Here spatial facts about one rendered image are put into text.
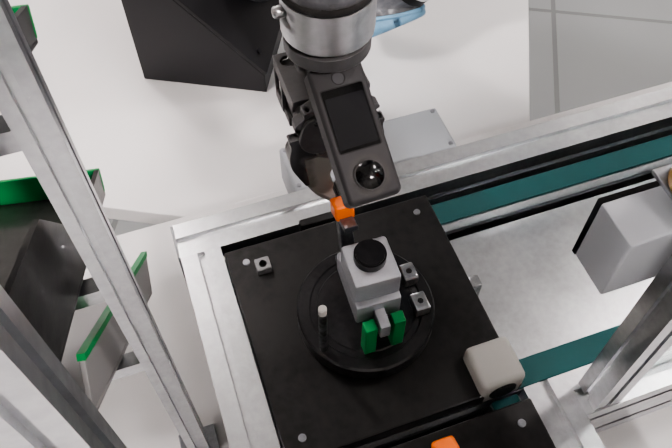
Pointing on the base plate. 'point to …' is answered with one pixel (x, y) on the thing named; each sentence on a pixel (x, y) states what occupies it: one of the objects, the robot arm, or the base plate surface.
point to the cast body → (370, 281)
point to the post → (633, 344)
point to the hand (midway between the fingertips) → (336, 195)
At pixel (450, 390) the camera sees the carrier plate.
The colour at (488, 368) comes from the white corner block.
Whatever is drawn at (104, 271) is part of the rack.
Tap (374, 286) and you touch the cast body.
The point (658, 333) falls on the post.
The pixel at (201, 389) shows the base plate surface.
